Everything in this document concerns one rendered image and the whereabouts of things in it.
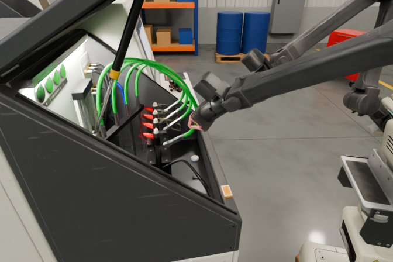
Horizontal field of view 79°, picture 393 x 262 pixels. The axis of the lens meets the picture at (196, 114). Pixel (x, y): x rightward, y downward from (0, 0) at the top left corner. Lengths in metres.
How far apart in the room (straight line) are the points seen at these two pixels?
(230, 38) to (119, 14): 4.56
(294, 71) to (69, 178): 0.57
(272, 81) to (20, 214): 0.70
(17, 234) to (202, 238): 0.52
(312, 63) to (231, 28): 5.09
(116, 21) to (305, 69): 0.89
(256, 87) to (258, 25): 5.12
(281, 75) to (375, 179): 0.62
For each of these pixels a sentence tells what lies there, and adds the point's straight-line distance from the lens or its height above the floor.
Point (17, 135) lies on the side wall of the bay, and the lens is 0.63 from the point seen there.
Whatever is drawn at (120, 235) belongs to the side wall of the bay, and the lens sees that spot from 0.82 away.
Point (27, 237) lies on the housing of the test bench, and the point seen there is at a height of 1.02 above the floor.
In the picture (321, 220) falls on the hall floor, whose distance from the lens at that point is 2.26.
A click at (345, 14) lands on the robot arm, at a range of 1.00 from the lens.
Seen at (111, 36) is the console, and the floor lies 1.41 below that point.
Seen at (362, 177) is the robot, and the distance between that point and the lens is 1.03.
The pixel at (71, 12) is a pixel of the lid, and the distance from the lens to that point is 0.47.
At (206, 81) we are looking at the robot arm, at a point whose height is 1.40.
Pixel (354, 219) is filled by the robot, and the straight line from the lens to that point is 1.22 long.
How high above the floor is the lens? 1.63
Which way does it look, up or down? 29 degrees down
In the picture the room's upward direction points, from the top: straight up
